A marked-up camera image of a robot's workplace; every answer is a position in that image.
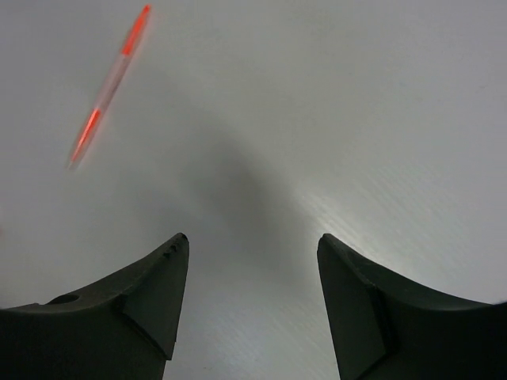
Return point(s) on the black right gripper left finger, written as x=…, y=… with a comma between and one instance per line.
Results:
x=123, y=326

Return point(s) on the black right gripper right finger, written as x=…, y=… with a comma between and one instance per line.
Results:
x=386, y=326

